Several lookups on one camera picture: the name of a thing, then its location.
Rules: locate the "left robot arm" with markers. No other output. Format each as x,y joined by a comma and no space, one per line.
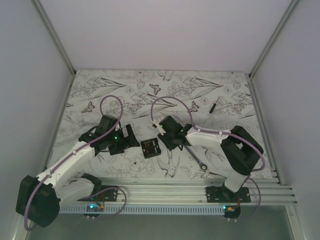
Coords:
41,198

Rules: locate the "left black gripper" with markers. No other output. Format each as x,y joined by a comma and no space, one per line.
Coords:
128,141

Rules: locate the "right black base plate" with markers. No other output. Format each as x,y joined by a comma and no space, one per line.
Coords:
220,194

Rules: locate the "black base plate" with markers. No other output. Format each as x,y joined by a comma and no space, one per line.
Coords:
220,194
105,193

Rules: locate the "floral patterned mat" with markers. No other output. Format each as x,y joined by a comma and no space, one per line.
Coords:
138,96

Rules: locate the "grey slotted cable duct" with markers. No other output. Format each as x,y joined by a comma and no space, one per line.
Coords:
144,209

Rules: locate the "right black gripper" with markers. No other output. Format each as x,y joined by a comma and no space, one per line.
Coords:
162,138

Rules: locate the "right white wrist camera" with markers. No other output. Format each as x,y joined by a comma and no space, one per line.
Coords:
157,123

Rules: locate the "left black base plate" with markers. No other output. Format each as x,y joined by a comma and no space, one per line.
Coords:
105,193

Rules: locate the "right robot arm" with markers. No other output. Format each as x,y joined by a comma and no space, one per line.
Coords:
238,146

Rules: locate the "black fuse box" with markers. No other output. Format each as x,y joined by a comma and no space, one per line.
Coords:
150,148

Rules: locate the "aluminium rail frame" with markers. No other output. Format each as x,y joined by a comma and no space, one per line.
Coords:
193,191

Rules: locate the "silver ratchet wrench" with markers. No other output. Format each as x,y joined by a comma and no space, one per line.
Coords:
201,165

